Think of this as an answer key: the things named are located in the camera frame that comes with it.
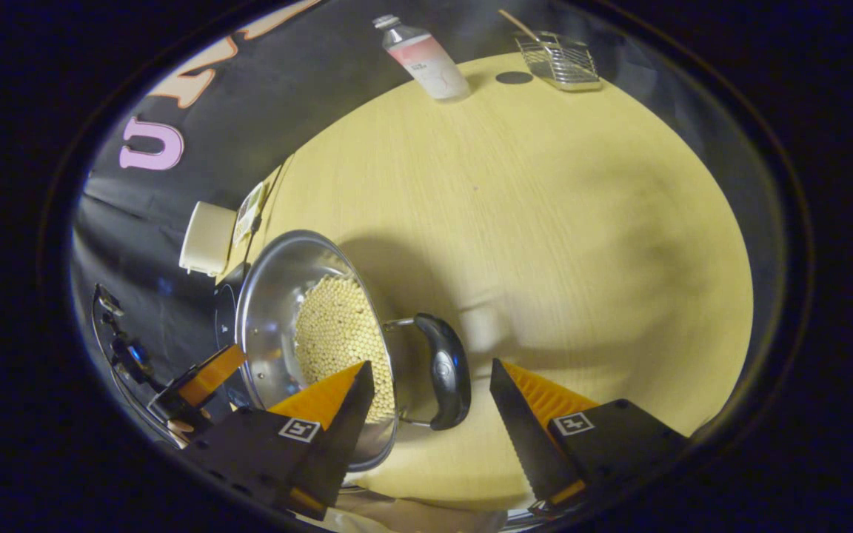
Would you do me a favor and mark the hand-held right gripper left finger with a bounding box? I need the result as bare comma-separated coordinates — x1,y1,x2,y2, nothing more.
181,361,376,522

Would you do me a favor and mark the steel pot with black handles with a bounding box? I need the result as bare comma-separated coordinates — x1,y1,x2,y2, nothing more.
235,229,472,474

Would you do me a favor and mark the clear bottle with pink label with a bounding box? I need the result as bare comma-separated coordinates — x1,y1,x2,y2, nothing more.
372,14,471,101

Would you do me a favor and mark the black induction cooktop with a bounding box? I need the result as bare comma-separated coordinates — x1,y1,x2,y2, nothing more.
213,262,257,409

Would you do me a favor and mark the metal wire rack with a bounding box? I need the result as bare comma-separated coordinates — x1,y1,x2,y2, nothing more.
514,31,603,93

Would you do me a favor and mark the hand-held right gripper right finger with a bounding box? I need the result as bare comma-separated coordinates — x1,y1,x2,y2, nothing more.
489,358,692,513

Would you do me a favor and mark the white plastic toaster box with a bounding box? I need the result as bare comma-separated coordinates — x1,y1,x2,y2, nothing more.
178,201,238,278

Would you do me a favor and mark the pile of yellow soybeans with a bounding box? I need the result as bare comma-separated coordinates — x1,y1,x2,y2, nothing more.
292,275,396,425

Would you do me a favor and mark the wooden stick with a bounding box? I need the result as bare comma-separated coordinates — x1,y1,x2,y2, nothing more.
498,9,543,42

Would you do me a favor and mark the black backdrop cloth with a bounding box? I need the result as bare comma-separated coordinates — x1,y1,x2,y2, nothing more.
71,0,768,445

